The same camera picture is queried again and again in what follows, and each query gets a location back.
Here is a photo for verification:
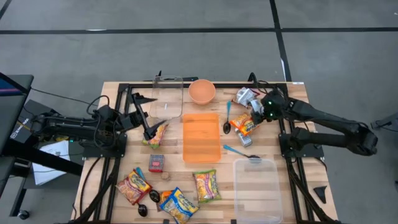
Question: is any clear rectangular plastic container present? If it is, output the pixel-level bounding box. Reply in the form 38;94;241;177
233;157;284;224

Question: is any clear handled plastic bin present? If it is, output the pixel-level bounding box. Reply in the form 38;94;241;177
148;75;184;120

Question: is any thick black cable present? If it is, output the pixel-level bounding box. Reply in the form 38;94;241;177
78;157;103;218

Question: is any orange noodle packet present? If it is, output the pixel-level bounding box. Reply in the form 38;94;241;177
229;112;259;137

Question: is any orange plastic tray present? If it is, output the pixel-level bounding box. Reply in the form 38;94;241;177
182;113;222;164

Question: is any blue yellow noodle packet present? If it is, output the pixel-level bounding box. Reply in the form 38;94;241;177
159;187;200;224

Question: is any thin black cable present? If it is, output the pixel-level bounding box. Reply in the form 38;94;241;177
30;88;100;108

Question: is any spice jar red lid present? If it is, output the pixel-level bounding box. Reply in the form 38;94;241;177
148;154;165;174

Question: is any peach orange bowl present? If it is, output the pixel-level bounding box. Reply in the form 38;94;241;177
188;78;216;105

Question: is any grey floor stand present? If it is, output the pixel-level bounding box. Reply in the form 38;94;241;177
369;111;398;131

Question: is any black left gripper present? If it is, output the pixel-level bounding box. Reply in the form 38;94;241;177
119;92;168;141

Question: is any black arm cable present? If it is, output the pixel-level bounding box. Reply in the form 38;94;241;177
248;72;274;94

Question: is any black aluminium table frame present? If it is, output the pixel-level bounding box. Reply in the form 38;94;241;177
71;81;343;224

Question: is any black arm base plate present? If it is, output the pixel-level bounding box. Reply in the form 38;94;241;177
82;133;127;159
279;133;324;159

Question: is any green yellow noodle packet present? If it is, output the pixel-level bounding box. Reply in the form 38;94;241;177
192;169;223;204

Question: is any black control box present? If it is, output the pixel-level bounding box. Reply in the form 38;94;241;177
10;99;58;144

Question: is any white paper sheet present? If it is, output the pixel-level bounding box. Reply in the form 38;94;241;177
32;139;72;187

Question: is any green pink snack packet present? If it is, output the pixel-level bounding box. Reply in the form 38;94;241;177
142;123;170;149

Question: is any red yellow noodle packet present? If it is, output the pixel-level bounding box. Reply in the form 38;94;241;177
115;169;153;206

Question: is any black desk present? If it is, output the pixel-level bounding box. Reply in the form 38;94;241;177
0;72;84;218

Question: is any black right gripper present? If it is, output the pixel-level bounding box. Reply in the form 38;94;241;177
251;90;285;126

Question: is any silver red snack packet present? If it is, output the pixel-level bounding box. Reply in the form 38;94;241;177
232;86;261;109

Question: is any orange brown snack packet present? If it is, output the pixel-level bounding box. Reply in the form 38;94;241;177
156;190;174;212

